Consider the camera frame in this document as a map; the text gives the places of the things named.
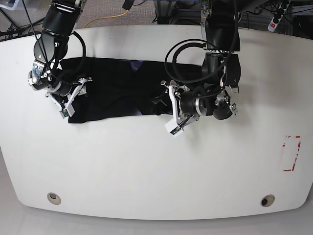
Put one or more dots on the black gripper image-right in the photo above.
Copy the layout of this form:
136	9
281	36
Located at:
221	104

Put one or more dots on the black silver gripper image-left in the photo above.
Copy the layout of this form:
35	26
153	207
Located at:
56	81

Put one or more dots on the black T-shirt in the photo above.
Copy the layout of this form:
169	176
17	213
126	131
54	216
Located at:
121	88

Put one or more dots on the black tripod stand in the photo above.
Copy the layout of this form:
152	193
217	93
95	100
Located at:
14	31

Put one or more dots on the red tape rectangle marking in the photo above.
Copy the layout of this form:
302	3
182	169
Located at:
290	151

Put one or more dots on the white power strip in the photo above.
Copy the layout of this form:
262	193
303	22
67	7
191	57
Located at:
282	9

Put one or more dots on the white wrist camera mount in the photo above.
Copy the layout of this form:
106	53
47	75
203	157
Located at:
180	119
65	103

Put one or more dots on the metal frame base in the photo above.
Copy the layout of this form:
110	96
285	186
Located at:
179	12

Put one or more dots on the right table cable grommet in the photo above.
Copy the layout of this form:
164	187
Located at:
268	200

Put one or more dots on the table cable grommet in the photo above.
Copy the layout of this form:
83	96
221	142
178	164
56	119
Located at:
268	200
53	198

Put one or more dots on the left table cable grommet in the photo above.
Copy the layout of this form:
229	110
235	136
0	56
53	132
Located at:
53	198

